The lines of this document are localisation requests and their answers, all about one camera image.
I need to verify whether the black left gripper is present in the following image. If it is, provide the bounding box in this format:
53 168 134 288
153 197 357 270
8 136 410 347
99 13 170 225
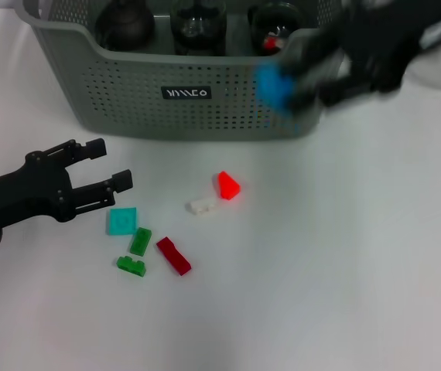
0 138 134 240

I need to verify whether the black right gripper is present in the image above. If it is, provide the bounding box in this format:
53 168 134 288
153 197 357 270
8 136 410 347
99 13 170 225
281 0 441 112

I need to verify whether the blue square plate brick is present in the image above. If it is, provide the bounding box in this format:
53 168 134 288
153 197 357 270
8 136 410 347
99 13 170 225
256 63 298 115

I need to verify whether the teal square plate brick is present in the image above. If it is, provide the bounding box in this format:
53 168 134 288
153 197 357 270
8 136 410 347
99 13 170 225
107 207 138 237

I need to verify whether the small red brick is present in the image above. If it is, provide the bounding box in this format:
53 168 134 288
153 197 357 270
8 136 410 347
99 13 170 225
263 34 284 51

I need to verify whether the green notched brick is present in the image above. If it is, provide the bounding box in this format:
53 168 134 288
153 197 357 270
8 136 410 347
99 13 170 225
115 255 147 277

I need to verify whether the dark red long brick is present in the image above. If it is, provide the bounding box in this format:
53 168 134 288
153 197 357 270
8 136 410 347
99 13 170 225
155 237 193 277

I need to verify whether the grey-green plastic storage bin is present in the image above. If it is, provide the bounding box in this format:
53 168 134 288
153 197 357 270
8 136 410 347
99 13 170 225
19 0 372 143

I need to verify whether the small white brick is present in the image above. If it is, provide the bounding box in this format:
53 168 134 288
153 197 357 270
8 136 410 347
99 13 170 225
185 196 218 216

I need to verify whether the red wedge brick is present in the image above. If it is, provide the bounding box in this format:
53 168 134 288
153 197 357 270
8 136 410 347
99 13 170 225
217 171 242 201

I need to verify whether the black teapot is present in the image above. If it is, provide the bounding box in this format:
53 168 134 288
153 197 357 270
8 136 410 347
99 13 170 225
95 0 156 53

